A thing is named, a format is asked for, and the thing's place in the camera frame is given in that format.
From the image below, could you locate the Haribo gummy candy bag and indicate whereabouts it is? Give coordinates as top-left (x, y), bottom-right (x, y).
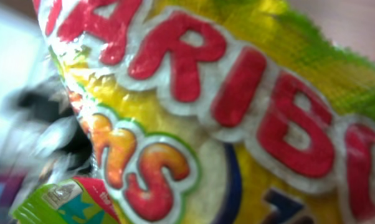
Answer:
top-left (9, 0), bottom-right (375, 224)

